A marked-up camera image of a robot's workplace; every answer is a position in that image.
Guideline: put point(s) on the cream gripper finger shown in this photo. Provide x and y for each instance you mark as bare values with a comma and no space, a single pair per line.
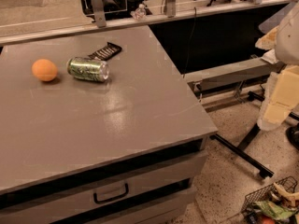
267,41
281,97

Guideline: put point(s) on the green soda can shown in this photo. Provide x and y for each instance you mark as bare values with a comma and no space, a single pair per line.
88,69

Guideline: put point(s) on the white packet on shelf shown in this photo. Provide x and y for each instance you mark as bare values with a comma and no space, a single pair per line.
270,56

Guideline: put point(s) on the green snack bag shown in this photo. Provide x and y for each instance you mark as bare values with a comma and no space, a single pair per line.
276,212

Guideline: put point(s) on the clear plastic bottle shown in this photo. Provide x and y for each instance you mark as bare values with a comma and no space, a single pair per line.
140,13

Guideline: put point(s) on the grey lower drawer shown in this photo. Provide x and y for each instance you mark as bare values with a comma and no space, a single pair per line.
161,210

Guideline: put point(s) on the grey drawer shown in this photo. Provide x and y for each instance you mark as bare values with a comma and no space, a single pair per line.
145,185
161,210

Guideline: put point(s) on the orange fruit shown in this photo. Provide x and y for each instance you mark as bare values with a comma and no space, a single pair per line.
44,70

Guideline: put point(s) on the grey upper drawer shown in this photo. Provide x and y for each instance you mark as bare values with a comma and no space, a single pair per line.
145,185

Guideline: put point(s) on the black metal floor frame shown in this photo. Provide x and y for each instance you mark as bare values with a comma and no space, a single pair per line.
240,150

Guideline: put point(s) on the black wire basket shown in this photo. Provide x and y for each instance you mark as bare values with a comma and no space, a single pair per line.
281,193

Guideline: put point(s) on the black drawer handle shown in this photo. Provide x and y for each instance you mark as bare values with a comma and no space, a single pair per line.
112,195

